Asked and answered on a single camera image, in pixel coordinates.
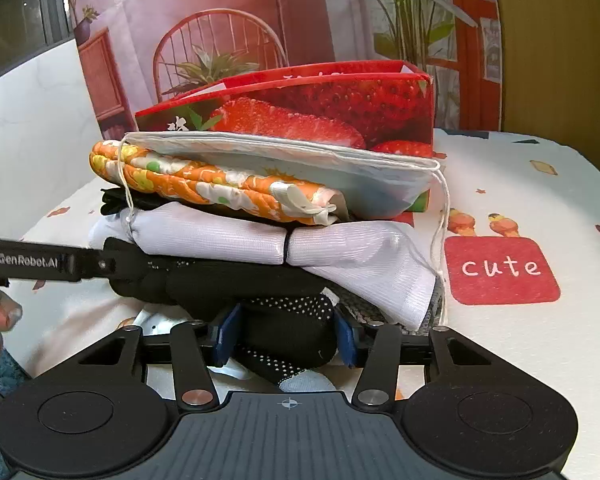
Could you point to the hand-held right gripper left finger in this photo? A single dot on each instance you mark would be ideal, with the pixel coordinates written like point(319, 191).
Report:
point(227, 335)

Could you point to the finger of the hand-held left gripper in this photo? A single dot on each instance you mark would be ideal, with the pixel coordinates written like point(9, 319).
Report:
point(97, 265)

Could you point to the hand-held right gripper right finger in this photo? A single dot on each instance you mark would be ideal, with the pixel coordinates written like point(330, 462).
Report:
point(347, 342)

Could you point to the grey knit glove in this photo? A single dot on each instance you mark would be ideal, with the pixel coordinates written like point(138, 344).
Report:
point(367, 312)

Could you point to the black dotted glove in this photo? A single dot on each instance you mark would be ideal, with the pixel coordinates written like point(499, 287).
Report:
point(285, 330)
point(190, 282)

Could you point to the white mesh bag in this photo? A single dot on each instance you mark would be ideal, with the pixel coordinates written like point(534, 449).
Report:
point(220, 235)

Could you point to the orange floral quilted cloth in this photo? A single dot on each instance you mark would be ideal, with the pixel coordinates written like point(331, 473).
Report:
point(180, 177)

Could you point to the red strawberry print box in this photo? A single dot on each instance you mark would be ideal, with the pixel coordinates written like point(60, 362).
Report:
point(330, 100)

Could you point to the person's left hand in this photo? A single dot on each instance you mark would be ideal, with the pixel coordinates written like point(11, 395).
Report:
point(2, 315)

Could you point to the printed white tablecloth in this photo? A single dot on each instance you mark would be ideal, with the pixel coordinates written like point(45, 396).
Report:
point(505, 185)

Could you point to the dark window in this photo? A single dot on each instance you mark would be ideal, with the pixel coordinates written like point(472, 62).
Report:
point(10, 10)

